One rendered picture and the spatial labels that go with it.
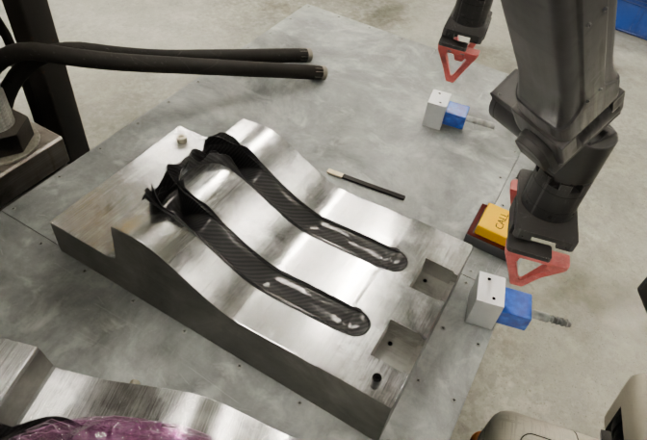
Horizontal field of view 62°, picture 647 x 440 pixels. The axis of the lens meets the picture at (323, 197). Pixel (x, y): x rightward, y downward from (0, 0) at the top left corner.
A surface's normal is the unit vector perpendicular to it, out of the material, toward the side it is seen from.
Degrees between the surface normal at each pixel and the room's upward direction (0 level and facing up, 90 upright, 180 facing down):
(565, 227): 1
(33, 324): 0
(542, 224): 1
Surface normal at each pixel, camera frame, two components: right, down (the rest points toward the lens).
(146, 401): -0.17, -0.74
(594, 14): 0.57, 0.68
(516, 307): 0.09, -0.70
